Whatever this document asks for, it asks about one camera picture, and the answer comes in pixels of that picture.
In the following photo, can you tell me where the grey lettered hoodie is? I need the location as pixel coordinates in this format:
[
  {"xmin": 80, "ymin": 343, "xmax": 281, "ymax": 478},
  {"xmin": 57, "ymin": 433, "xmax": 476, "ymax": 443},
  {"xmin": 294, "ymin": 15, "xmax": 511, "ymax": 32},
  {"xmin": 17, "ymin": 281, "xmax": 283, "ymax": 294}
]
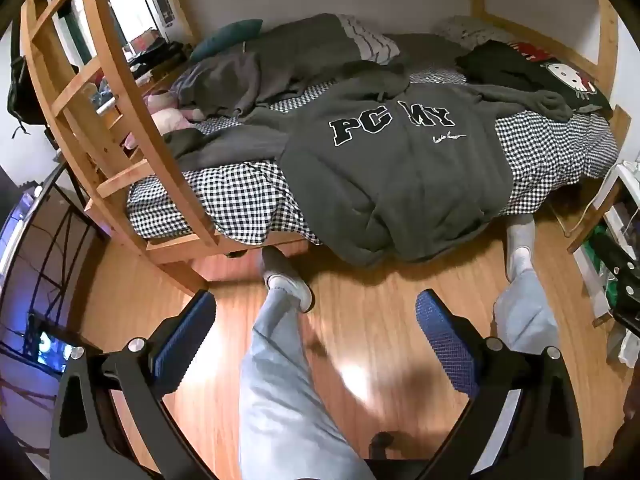
[{"xmin": 165, "ymin": 60, "xmax": 576, "ymax": 267}]

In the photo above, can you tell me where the grey slipper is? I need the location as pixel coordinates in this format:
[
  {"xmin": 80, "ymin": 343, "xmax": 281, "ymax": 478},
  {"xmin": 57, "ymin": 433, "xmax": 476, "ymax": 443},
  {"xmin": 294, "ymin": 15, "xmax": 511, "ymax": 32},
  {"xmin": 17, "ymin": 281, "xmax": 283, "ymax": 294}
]
[
  {"xmin": 504, "ymin": 212, "xmax": 537, "ymax": 282},
  {"xmin": 260, "ymin": 247, "xmax": 317, "ymax": 314}
]

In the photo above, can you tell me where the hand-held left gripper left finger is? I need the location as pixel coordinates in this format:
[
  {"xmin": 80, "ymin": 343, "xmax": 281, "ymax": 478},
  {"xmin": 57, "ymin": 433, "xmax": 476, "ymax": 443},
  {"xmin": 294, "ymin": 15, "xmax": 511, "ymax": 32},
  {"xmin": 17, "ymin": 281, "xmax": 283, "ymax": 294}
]
[{"xmin": 49, "ymin": 289, "xmax": 218, "ymax": 480}]

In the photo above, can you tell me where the person's left leg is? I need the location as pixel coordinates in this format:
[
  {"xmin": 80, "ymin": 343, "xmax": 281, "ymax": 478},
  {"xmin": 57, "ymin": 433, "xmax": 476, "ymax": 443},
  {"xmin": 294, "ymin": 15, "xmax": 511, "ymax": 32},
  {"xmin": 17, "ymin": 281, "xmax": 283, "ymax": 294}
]
[{"xmin": 239, "ymin": 280, "xmax": 377, "ymax": 480}]

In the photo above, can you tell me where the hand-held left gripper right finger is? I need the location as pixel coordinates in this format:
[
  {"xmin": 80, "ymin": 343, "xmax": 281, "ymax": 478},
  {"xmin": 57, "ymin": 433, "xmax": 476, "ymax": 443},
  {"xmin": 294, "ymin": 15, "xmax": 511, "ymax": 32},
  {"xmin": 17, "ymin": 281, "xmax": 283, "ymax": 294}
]
[{"xmin": 415, "ymin": 289, "xmax": 586, "ymax": 480}]

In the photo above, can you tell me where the black hanging bag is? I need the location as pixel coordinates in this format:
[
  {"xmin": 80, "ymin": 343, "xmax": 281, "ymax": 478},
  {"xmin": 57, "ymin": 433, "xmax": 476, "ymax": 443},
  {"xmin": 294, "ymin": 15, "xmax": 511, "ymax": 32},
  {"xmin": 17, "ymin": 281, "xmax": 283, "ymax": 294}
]
[{"xmin": 6, "ymin": 54, "xmax": 39, "ymax": 137}]

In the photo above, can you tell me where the teal pillow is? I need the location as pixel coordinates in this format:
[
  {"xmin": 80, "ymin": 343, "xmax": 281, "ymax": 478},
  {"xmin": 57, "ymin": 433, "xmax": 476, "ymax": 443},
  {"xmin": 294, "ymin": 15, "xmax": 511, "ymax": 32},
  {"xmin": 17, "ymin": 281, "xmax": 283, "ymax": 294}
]
[{"xmin": 190, "ymin": 19, "xmax": 264, "ymax": 62}]

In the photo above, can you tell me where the white shelf unit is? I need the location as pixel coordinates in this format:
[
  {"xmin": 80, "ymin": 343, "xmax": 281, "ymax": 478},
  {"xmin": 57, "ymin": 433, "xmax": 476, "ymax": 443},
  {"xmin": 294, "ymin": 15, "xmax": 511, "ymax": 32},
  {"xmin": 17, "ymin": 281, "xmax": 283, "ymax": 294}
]
[{"xmin": 567, "ymin": 160, "xmax": 640, "ymax": 363}]

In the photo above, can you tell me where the white dotted pillow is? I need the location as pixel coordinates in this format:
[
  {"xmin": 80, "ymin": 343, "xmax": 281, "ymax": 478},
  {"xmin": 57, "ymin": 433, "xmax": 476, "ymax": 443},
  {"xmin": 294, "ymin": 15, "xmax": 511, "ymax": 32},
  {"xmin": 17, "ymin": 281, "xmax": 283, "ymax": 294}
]
[{"xmin": 432, "ymin": 15, "xmax": 517, "ymax": 52}]

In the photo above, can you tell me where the pink plush toy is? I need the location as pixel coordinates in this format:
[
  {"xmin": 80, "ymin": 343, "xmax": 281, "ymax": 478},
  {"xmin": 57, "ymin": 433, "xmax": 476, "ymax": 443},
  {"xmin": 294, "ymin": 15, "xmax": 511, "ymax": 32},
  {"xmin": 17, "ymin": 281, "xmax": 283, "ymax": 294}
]
[{"xmin": 146, "ymin": 89, "xmax": 207, "ymax": 134}]

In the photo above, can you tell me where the white air conditioner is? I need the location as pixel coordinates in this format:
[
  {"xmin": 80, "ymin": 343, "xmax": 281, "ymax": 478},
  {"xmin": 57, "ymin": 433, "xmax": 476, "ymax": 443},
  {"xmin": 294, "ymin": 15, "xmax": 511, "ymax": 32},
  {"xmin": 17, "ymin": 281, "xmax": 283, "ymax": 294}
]
[{"xmin": 150, "ymin": 0, "xmax": 177, "ymax": 29}]

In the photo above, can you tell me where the wooden bed frame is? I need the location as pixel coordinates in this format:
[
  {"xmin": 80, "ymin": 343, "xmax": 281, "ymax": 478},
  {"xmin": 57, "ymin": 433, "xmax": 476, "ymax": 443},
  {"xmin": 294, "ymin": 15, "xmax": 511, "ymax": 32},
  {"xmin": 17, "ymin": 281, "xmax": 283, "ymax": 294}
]
[{"xmin": 20, "ymin": 0, "xmax": 633, "ymax": 297}]

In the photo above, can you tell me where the person's right leg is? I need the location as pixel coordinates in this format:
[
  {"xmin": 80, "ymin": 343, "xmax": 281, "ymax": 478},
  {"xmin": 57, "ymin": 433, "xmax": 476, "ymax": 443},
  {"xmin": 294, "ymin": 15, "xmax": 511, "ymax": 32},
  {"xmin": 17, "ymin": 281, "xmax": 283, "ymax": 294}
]
[{"xmin": 492, "ymin": 260, "xmax": 561, "ymax": 357}]

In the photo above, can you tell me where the black metal desk frame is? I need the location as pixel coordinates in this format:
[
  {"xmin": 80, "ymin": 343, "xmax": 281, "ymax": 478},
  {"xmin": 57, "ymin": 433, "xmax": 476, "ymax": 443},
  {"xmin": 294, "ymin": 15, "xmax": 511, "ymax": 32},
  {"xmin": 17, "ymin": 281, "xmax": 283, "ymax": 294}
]
[{"xmin": 0, "ymin": 165, "xmax": 107, "ymax": 411}]

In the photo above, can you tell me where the light grey cloth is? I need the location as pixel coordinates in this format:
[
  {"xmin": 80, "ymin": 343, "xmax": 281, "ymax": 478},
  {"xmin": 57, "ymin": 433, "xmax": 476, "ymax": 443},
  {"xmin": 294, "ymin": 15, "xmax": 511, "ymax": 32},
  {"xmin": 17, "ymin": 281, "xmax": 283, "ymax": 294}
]
[{"xmin": 177, "ymin": 52, "xmax": 264, "ymax": 119}]

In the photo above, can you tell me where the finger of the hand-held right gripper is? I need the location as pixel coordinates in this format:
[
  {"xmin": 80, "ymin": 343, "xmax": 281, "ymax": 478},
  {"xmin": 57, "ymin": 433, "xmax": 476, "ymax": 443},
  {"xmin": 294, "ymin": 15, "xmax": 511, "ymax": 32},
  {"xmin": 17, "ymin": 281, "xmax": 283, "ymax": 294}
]
[{"xmin": 590, "ymin": 235, "xmax": 640, "ymax": 337}]

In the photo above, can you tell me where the person's leg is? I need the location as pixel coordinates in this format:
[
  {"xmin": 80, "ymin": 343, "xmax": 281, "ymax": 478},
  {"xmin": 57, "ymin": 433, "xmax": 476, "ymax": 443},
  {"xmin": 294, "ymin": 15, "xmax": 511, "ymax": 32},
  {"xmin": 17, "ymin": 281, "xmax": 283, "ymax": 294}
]
[
  {"xmin": 239, "ymin": 280, "xmax": 377, "ymax": 480},
  {"xmin": 492, "ymin": 260, "xmax": 561, "ymax": 357}
]

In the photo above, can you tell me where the lit screen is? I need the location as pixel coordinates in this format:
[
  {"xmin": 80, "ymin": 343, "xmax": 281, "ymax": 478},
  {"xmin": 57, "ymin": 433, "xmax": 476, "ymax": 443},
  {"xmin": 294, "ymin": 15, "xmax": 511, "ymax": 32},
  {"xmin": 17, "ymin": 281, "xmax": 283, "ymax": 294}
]
[{"xmin": 26, "ymin": 316, "xmax": 72, "ymax": 373}]

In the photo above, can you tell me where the white cable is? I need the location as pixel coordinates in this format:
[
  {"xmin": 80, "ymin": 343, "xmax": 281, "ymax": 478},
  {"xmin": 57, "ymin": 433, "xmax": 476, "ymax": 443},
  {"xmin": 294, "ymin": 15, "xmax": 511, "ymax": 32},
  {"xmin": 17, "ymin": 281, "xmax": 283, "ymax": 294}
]
[{"xmin": 549, "ymin": 180, "xmax": 608, "ymax": 238}]

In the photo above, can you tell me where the checkered bed sheet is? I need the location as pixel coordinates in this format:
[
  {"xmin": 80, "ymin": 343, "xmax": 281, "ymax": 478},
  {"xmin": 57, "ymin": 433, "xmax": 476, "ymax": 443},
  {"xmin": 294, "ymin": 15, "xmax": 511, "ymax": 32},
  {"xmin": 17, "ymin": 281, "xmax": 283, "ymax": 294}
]
[{"xmin": 127, "ymin": 67, "xmax": 619, "ymax": 247}]

